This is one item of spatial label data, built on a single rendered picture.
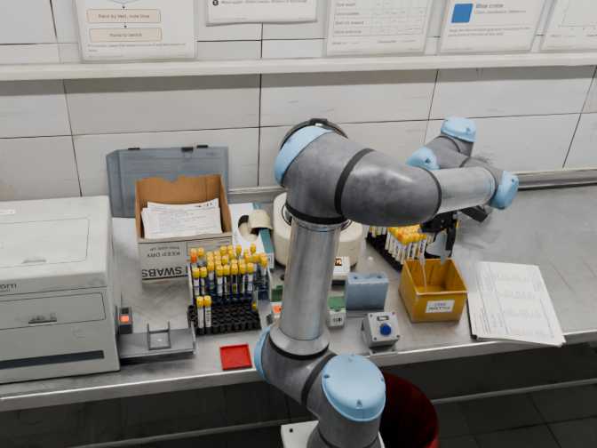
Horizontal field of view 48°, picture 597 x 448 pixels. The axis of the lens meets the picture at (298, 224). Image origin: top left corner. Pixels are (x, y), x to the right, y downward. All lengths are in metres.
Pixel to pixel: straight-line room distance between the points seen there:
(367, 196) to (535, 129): 1.35
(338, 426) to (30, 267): 0.67
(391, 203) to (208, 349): 0.75
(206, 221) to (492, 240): 0.85
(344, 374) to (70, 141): 1.08
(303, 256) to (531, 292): 0.91
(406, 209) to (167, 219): 1.02
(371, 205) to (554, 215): 1.33
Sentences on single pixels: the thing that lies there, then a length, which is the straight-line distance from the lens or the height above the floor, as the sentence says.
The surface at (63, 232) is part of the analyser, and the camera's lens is 1.51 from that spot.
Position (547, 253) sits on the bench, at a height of 0.87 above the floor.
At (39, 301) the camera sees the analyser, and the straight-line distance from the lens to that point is 1.45.
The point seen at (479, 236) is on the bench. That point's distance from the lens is 2.09.
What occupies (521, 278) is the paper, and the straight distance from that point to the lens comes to 1.94.
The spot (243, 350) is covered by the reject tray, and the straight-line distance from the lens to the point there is 1.61.
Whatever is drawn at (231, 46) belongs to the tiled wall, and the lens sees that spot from 1.85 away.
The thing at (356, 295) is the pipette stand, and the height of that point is 0.93.
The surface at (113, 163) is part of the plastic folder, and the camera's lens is 1.99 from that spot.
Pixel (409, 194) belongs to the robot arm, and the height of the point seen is 1.51.
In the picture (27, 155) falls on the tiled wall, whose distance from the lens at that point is 2.00.
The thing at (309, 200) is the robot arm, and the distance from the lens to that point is 1.07.
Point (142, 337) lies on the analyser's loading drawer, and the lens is 1.61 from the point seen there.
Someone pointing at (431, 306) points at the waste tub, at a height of 0.93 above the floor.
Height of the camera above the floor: 2.05
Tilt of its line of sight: 36 degrees down
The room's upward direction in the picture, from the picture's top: 4 degrees clockwise
